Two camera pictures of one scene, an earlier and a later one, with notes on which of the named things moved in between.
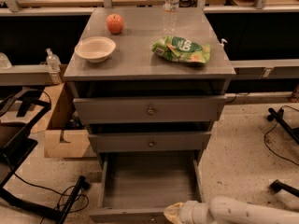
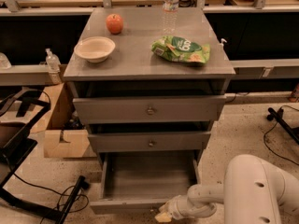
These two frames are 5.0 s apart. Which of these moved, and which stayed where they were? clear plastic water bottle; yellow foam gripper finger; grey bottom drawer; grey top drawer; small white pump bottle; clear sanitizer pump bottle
Moved: grey bottom drawer; yellow foam gripper finger
Stayed: grey top drawer; clear sanitizer pump bottle; clear plastic water bottle; small white pump bottle
